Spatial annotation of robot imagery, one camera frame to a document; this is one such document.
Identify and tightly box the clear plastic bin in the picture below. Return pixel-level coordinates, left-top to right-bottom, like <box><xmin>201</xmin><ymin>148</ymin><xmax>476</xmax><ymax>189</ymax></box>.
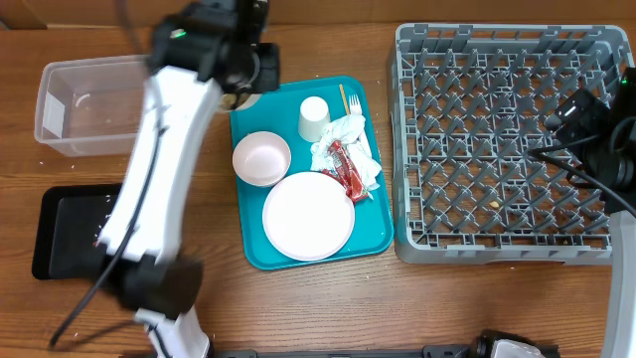
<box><xmin>34</xmin><ymin>56</ymin><xmax>145</xmax><ymax>157</ymax></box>

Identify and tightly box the grey dishwasher rack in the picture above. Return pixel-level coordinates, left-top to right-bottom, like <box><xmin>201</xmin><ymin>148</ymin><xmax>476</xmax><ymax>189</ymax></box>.
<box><xmin>388</xmin><ymin>23</ymin><xmax>633</xmax><ymax>266</ymax></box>

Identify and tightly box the black plastic tray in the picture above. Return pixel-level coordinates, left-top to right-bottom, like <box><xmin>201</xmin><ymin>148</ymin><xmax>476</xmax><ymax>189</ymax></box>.
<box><xmin>32</xmin><ymin>183</ymin><xmax>121</xmax><ymax>280</ymax></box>

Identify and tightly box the white napkin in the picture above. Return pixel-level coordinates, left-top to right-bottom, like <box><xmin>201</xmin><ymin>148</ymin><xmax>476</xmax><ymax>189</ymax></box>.
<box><xmin>310</xmin><ymin>114</ymin><xmax>382</xmax><ymax>193</ymax></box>

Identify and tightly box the white plastic fork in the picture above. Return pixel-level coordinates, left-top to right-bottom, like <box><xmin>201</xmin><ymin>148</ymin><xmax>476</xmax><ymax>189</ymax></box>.
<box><xmin>348</xmin><ymin>93</ymin><xmax>374</xmax><ymax>155</ymax></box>

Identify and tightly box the white round plate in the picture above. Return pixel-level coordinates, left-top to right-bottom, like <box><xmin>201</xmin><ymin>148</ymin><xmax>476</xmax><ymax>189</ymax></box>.
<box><xmin>262</xmin><ymin>172</ymin><xmax>356</xmax><ymax>262</ymax></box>

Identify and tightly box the pink bowl with crumbs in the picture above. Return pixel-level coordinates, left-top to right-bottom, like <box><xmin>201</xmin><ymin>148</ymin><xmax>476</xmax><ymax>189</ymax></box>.
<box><xmin>233</xmin><ymin>131</ymin><xmax>291</xmax><ymax>187</ymax></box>

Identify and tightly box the red snack wrapper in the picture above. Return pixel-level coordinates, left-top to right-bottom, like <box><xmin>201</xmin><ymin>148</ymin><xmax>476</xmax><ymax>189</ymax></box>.
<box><xmin>321</xmin><ymin>140</ymin><xmax>369</xmax><ymax>203</ymax></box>

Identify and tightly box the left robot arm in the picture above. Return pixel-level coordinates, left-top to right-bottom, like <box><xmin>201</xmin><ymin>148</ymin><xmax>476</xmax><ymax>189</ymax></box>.
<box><xmin>96</xmin><ymin>0</ymin><xmax>279</xmax><ymax>357</ymax></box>

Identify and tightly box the white paper cup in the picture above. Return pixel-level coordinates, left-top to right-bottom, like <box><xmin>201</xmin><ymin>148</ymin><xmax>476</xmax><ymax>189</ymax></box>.
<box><xmin>298</xmin><ymin>96</ymin><xmax>330</xmax><ymax>142</ymax></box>

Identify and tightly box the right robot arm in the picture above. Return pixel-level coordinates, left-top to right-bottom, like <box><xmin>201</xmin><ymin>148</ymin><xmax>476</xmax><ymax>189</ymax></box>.
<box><xmin>531</xmin><ymin>67</ymin><xmax>635</xmax><ymax>358</ymax></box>

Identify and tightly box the white bowl with nuts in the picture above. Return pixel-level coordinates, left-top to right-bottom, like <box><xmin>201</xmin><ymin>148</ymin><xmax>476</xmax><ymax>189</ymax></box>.
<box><xmin>218</xmin><ymin>92</ymin><xmax>261</xmax><ymax>112</ymax></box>

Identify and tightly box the wooden chopstick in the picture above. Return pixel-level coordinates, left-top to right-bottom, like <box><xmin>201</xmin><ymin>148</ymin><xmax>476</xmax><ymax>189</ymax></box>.
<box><xmin>339</xmin><ymin>84</ymin><xmax>351</xmax><ymax>115</ymax></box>

